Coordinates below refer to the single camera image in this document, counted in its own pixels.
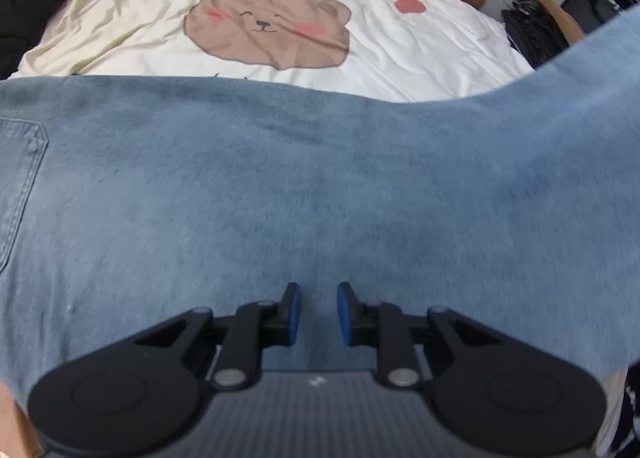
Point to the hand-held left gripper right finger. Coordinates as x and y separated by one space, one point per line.
344 315

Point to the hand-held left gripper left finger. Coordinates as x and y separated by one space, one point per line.
295 315

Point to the bear print bed sheet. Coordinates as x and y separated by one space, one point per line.
400 48

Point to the black clothes pile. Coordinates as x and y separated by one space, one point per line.
30 18

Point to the person's left leg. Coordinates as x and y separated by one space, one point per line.
15 423

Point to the blue denim pants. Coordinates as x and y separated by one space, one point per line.
300 188

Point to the black patterned garment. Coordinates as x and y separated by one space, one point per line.
535 33

